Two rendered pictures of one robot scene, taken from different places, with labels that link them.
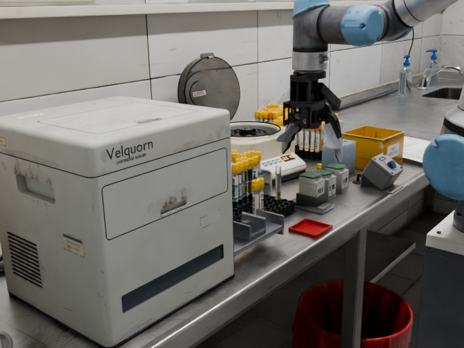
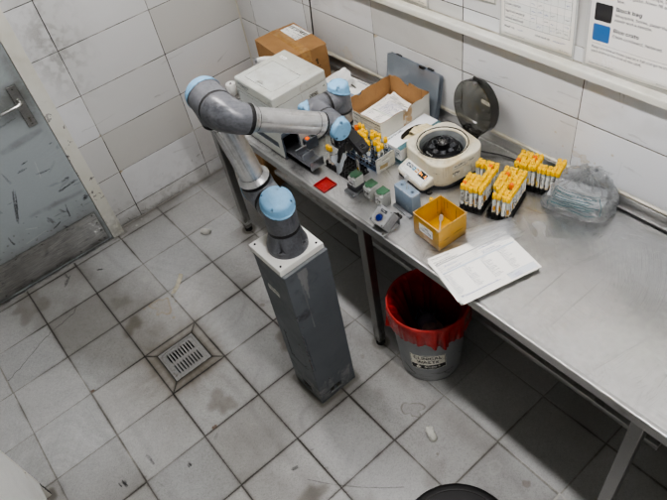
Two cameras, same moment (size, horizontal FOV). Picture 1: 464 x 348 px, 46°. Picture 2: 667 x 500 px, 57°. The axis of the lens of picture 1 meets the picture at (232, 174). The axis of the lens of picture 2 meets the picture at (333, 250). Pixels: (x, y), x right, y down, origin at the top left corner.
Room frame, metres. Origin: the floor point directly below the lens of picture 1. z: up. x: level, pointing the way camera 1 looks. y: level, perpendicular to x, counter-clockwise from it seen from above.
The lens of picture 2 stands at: (1.67, -1.96, 2.45)
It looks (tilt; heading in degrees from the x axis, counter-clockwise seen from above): 46 degrees down; 109
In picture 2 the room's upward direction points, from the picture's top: 12 degrees counter-clockwise
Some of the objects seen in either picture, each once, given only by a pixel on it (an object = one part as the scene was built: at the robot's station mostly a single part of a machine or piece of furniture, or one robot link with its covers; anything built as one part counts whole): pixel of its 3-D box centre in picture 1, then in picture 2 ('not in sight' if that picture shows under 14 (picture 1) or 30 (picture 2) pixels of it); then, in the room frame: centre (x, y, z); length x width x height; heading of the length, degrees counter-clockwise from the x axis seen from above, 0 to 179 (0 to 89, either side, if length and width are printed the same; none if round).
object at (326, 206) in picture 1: (311, 199); (356, 186); (1.21, -0.19, 0.89); 0.09 x 0.05 x 0.04; 50
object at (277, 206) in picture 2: not in sight; (278, 209); (1.00, -0.51, 1.07); 0.13 x 0.12 x 0.14; 132
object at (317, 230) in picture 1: (310, 228); (325, 185); (1.07, -0.16, 0.88); 0.07 x 0.07 x 0.01; 50
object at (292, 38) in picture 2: not in sight; (293, 57); (0.76, 0.68, 0.97); 0.31 x 0.23 x 0.18; 134
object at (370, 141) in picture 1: (372, 148); (440, 222); (1.54, -0.41, 0.93); 0.13 x 0.13 x 0.10; 46
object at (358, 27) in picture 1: (355, 25); (317, 110); (1.13, -0.25, 1.29); 0.11 x 0.11 x 0.08; 42
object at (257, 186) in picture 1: (259, 195); (344, 158); (1.14, -0.06, 0.93); 0.17 x 0.09 x 0.11; 141
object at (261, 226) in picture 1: (239, 235); (302, 152); (0.95, -0.01, 0.92); 0.21 x 0.07 x 0.05; 140
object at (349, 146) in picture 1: (338, 161); (407, 198); (1.42, -0.29, 0.92); 0.10 x 0.07 x 0.10; 135
